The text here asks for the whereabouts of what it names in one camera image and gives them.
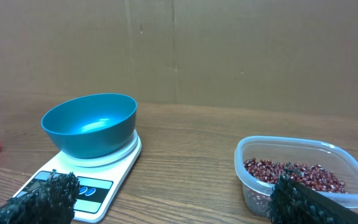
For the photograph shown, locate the clear plastic food container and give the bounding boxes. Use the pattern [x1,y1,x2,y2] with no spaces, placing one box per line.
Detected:
[234,136,358,217]

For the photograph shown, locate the blue plastic bowl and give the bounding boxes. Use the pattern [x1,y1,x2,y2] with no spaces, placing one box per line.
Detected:
[40,93,137,159]

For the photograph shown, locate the white digital kitchen scale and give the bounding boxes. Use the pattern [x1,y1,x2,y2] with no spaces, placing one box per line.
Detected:
[14,131,142,223]

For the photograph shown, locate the red beans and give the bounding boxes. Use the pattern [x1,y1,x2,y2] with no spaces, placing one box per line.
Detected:
[244,157,347,194]

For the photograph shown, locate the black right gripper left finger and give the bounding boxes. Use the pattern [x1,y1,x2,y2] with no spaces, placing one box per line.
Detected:
[0,170,80,224]

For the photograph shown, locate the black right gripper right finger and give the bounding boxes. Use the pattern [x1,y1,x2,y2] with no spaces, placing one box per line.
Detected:
[267,163,358,224]

